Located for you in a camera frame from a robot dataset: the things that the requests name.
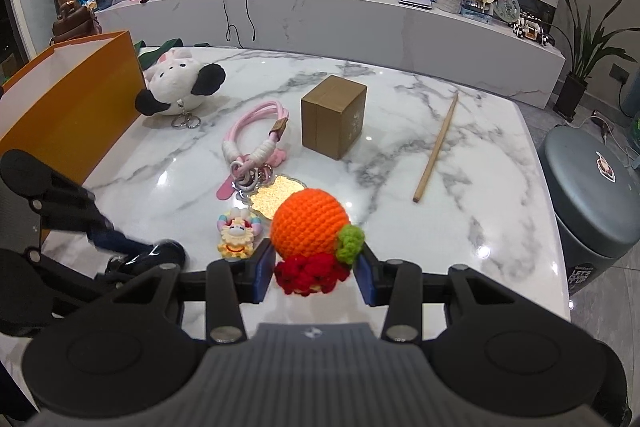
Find black car key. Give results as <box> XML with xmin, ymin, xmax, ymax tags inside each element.
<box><xmin>94</xmin><ymin>239</ymin><xmax>186</xmax><ymax>284</ymax></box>

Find orange crochet tangerine charm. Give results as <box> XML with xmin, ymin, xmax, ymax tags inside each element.
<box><xmin>270</xmin><ymin>188</ymin><xmax>364</xmax><ymax>297</ymax></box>

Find white black plush cow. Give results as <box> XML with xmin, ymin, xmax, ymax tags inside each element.
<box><xmin>134</xmin><ymin>48</ymin><xmax>226</xmax><ymax>116</ymax></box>

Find orange white storage box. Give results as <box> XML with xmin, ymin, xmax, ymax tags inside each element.
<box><xmin>1</xmin><ymin>31</ymin><xmax>143</xmax><ymax>188</ymax></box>

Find wooden chopstick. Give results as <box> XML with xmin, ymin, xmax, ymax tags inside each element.
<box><xmin>412</xmin><ymin>92</ymin><xmax>459</xmax><ymax>202</ymax></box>

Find brown cardboard box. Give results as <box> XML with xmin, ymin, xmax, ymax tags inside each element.
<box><xmin>300</xmin><ymin>75</ymin><xmax>368</xmax><ymax>160</ymax></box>

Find green white tote bag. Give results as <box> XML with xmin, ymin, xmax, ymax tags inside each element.
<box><xmin>138</xmin><ymin>39</ymin><xmax>208</xmax><ymax>74</ymax></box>

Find brown water bottle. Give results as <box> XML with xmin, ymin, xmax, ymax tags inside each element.
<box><xmin>50</xmin><ymin>0</ymin><xmax>102</xmax><ymax>44</ymax></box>

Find grey round stool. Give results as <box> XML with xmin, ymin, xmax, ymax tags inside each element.
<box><xmin>538</xmin><ymin>126</ymin><xmax>639</xmax><ymax>294</ymax></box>

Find potted green plant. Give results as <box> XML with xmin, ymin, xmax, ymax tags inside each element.
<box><xmin>551</xmin><ymin>0</ymin><xmax>639</xmax><ymax>122</ymax></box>

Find small cartoon figure keychain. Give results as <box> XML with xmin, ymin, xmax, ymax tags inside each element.
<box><xmin>217</xmin><ymin>207</ymin><xmax>262</xmax><ymax>259</ymax></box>

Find pink rope lanyard keychain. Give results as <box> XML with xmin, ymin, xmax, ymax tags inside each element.
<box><xmin>216</xmin><ymin>100</ymin><xmax>292</xmax><ymax>203</ymax></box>

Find black cable on cabinet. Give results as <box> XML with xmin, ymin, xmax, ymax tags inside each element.
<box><xmin>221</xmin><ymin>0</ymin><xmax>279</xmax><ymax>51</ymax></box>

